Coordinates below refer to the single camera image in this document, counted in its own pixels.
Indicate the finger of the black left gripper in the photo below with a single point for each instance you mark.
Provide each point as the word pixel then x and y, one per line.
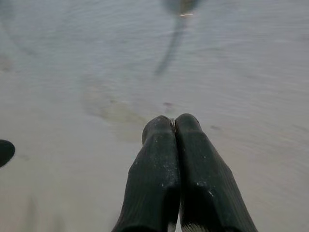
pixel 5 152

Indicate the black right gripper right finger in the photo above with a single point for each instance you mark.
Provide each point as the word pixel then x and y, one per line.
pixel 207 183

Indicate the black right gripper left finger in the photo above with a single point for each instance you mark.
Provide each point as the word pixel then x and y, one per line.
pixel 154 174

